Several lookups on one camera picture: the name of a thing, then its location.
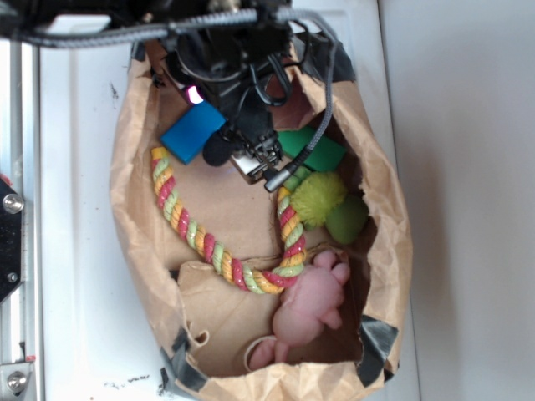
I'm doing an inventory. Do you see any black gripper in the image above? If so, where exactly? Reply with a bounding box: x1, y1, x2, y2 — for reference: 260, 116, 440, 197
160, 8, 293, 139

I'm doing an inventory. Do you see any blue rectangular block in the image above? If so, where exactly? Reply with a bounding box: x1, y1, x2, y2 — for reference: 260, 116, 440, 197
160, 101, 227, 165

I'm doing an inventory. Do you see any green rectangular block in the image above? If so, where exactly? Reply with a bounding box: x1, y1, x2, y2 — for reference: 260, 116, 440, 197
278, 126, 346, 172

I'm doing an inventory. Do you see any black foam microphone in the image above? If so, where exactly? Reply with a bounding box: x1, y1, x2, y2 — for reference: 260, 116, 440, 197
202, 134, 242, 167

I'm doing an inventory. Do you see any green fuzzy plush toy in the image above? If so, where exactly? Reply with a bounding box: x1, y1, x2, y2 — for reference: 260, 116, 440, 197
283, 167, 369, 245

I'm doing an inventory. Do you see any brown paper bag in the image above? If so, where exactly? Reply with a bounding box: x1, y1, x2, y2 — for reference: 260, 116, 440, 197
110, 41, 413, 400

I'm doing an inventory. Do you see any pink plush toy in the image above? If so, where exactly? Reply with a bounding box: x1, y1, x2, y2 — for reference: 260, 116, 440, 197
244, 250, 350, 371

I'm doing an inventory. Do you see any white plastic tray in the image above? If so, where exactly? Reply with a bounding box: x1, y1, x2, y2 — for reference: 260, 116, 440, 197
38, 8, 422, 401

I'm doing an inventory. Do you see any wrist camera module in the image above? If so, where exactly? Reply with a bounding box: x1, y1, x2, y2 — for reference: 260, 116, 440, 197
230, 135, 283, 185

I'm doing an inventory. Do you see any grey braided cable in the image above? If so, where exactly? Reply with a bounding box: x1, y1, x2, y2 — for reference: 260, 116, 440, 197
12, 7, 339, 193

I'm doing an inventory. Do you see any multicolour twisted rope toy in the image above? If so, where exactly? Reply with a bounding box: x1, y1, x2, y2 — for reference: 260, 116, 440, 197
150, 147, 307, 294

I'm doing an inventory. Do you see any black mounting bracket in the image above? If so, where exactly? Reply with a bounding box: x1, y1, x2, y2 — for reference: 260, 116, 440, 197
0, 176, 24, 302

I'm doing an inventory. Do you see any aluminium frame rail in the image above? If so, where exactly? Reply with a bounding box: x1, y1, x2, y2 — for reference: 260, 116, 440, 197
1, 39, 44, 400

